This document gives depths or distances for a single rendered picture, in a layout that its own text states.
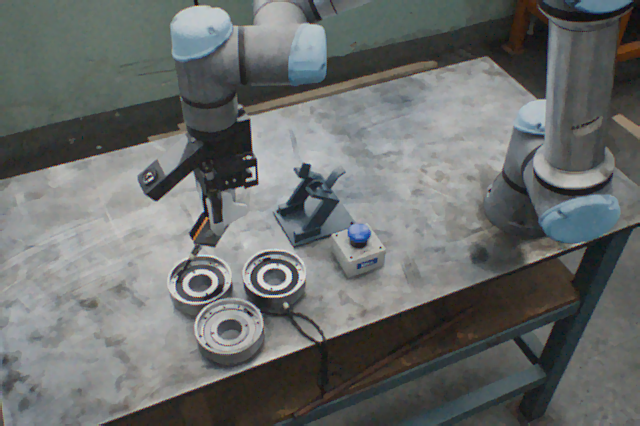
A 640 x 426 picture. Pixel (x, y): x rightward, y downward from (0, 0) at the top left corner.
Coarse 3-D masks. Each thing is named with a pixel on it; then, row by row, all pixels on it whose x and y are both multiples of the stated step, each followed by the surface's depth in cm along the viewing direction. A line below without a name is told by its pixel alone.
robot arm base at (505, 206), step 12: (504, 180) 123; (492, 192) 127; (504, 192) 124; (516, 192) 122; (492, 204) 127; (504, 204) 124; (516, 204) 122; (528, 204) 122; (492, 216) 127; (504, 216) 125; (516, 216) 124; (528, 216) 123; (504, 228) 126; (516, 228) 124; (528, 228) 123; (540, 228) 123
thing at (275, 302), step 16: (256, 256) 116; (272, 256) 117; (288, 256) 117; (272, 272) 116; (288, 272) 114; (304, 272) 113; (272, 288) 112; (304, 288) 113; (256, 304) 113; (272, 304) 110; (288, 304) 111
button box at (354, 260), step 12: (336, 240) 118; (348, 240) 118; (372, 240) 118; (336, 252) 119; (348, 252) 116; (360, 252) 116; (372, 252) 116; (384, 252) 117; (348, 264) 115; (360, 264) 116; (372, 264) 118; (348, 276) 117
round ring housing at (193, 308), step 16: (208, 256) 115; (176, 272) 114; (192, 272) 114; (208, 272) 114; (224, 272) 114; (192, 288) 115; (224, 288) 112; (176, 304) 110; (192, 304) 108; (208, 304) 109
